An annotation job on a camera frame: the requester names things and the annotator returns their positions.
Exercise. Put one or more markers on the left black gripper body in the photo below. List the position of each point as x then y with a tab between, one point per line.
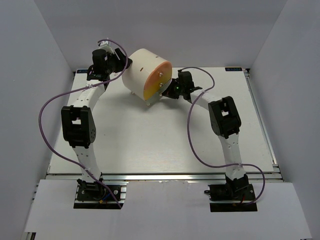
114	65

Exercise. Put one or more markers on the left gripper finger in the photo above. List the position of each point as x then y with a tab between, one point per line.
127	63
119	52

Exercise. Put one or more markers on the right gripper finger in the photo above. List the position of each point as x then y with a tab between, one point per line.
166	94
174	80

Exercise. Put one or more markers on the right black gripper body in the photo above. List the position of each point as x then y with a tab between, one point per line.
175	90

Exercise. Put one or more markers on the orange top drawer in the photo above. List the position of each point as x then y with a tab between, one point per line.
160	75

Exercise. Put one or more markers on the yellow drawer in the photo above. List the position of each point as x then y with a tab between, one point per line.
151	87

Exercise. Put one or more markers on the grey-green bottom drawer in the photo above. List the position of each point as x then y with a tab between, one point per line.
156	97

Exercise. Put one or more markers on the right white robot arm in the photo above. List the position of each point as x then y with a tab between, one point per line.
224	118

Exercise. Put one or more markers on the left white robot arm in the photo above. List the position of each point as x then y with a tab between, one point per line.
78	126

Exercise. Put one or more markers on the white cylindrical drawer organizer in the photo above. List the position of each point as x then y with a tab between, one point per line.
143	63

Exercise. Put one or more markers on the blue label left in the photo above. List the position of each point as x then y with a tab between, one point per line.
82	71

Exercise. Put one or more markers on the blue label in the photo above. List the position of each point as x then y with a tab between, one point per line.
82	71
233	69

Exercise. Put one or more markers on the blue label right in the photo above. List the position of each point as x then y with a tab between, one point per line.
233	69

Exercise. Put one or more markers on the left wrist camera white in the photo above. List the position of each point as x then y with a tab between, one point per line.
104	44

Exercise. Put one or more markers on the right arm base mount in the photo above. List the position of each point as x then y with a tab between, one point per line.
234	196

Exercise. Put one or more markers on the aluminium table frame rail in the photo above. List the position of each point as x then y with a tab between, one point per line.
134	138

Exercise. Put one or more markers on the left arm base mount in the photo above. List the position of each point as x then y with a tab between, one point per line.
94	196

